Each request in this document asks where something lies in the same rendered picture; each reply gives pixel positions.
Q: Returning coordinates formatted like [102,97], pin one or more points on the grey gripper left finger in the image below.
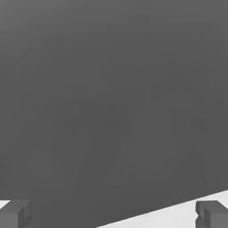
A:
[13,215]

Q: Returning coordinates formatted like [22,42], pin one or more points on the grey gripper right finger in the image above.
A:
[212,216]

